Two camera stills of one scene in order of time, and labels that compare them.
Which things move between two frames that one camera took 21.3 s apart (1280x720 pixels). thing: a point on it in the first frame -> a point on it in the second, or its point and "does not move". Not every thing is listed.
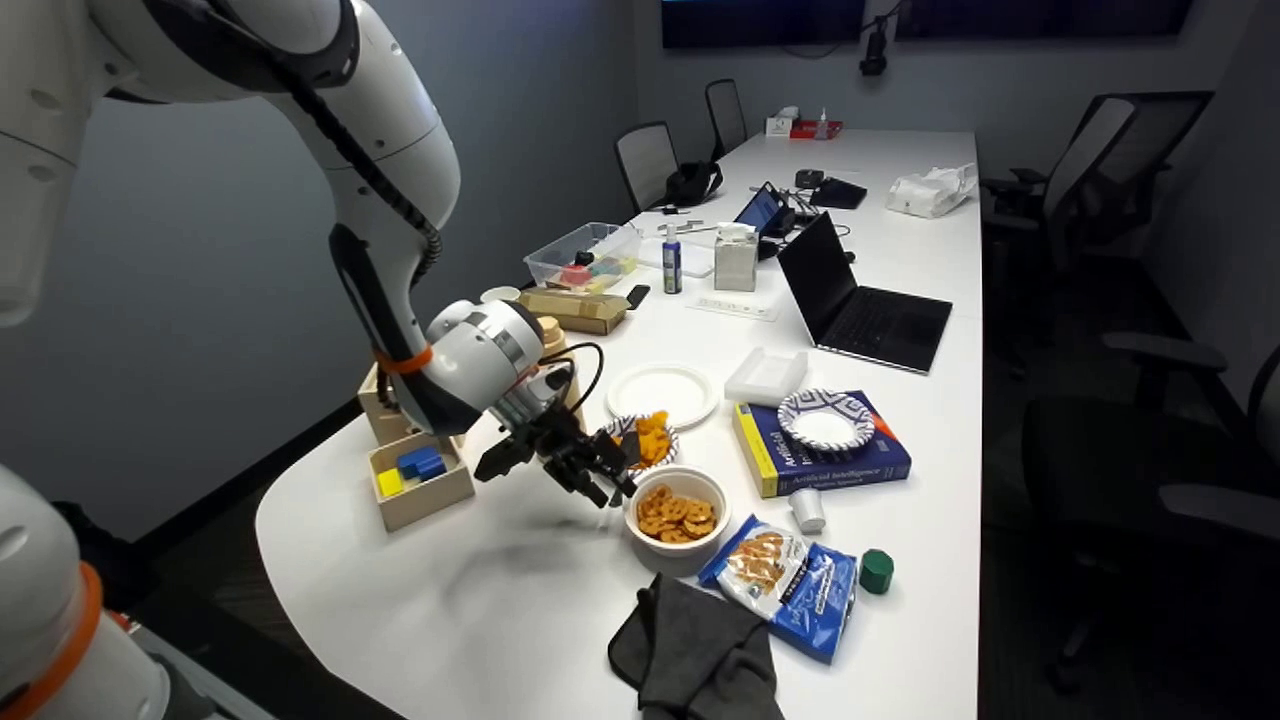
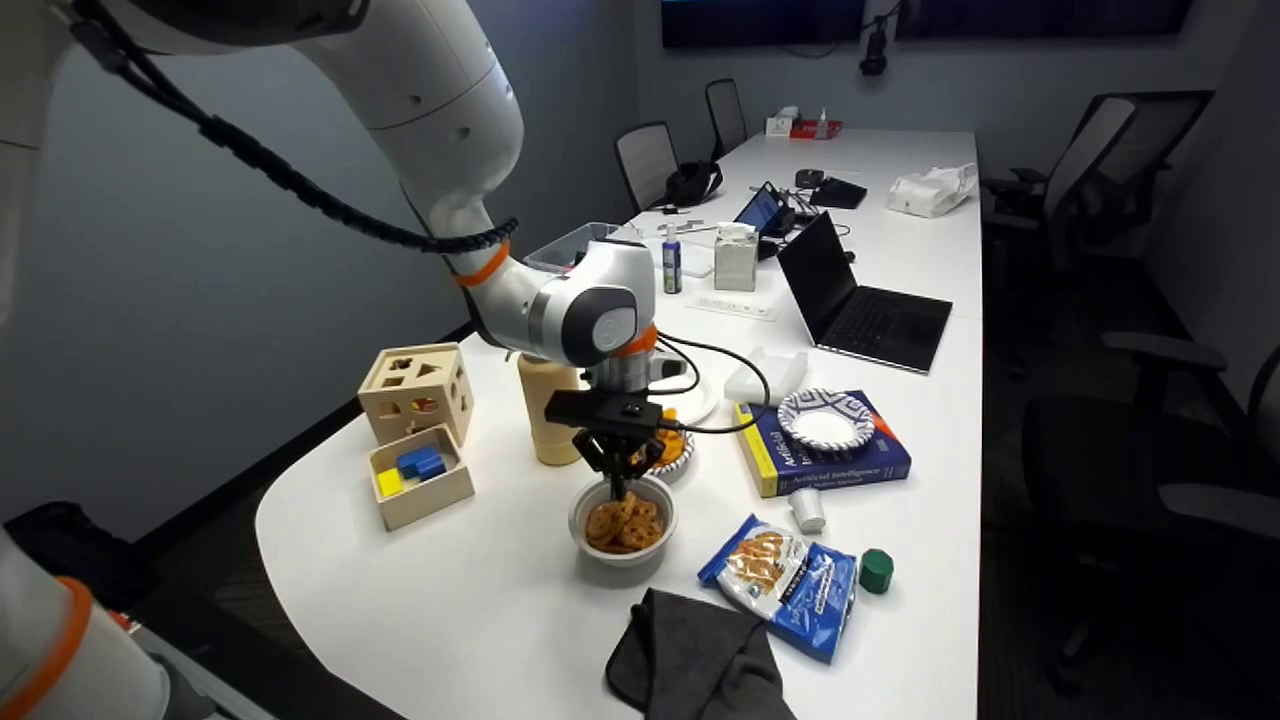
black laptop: [855, 316] does not move
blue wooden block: [423, 463] does not move
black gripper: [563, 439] -> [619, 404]
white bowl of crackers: [673, 517] -> [621, 543]
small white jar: [810, 512] does not move
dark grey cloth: [692, 655] does not move
